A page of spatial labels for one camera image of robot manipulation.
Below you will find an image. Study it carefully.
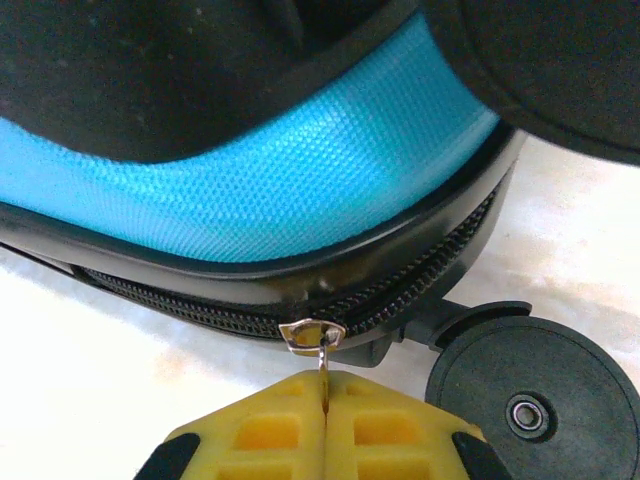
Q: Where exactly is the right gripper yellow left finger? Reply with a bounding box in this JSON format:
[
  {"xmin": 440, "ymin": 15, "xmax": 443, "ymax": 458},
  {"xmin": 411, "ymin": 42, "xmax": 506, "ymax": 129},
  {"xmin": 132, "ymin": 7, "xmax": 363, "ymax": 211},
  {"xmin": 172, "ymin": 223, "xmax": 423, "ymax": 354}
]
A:
[{"xmin": 134, "ymin": 370, "xmax": 327, "ymax": 480}]

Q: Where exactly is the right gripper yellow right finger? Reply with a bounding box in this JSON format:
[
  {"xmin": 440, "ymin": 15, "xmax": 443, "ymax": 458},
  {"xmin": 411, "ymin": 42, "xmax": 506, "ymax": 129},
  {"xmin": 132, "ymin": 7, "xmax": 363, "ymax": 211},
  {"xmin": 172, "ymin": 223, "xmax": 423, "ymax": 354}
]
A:
[{"xmin": 325, "ymin": 372, "xmax": 514, "ymax": 480}]

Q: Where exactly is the silver zipper pull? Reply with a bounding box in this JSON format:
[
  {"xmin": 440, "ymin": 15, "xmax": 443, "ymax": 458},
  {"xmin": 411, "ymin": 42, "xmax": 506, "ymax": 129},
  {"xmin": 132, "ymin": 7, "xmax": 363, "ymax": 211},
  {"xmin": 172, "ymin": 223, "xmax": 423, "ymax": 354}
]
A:
[{"xmin": 278, "ymin": 319, "xmax": 347, "ymax": 416}]

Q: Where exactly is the turquoise hard-shell suitcase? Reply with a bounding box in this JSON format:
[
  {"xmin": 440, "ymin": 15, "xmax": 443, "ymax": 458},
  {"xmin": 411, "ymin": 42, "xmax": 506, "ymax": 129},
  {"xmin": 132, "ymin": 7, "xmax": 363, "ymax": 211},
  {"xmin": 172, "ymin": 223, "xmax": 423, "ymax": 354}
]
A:
[{"xmin": 0, "ymin": 0, "xmax": 640, "ymax": 447}]

